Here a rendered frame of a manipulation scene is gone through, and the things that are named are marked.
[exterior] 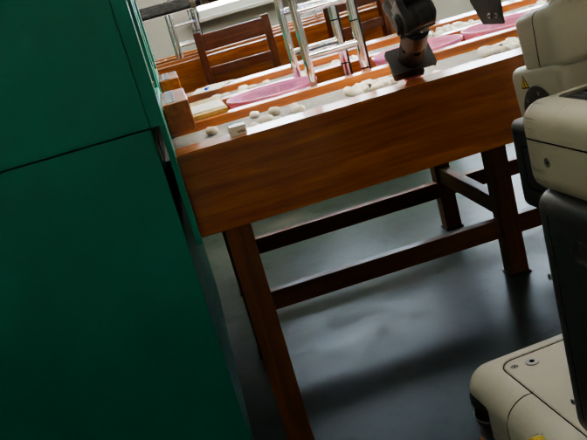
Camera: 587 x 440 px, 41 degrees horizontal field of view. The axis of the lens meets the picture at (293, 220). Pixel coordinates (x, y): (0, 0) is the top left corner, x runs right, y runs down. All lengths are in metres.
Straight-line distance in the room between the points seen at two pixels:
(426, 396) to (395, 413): 0.09
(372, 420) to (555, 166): 1.09
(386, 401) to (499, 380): 0.61
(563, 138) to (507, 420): 0.60
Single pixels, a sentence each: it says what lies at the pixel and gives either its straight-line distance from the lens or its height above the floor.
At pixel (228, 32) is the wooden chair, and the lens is 4.42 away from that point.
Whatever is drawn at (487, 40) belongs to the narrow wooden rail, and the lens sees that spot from 2.25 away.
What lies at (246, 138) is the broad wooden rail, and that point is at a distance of 1.67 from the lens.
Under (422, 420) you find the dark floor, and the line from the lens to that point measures 1.96.
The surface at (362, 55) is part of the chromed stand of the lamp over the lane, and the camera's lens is 2.20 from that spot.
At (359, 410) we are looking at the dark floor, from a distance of 2.05.
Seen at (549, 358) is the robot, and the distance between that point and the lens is 1.55.
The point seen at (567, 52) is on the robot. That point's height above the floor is 0.83.
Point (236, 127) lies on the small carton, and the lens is 1.70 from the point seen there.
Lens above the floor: 1.04
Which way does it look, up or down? 16 degrees down
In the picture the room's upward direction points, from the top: 16 degrees counter-clockwise
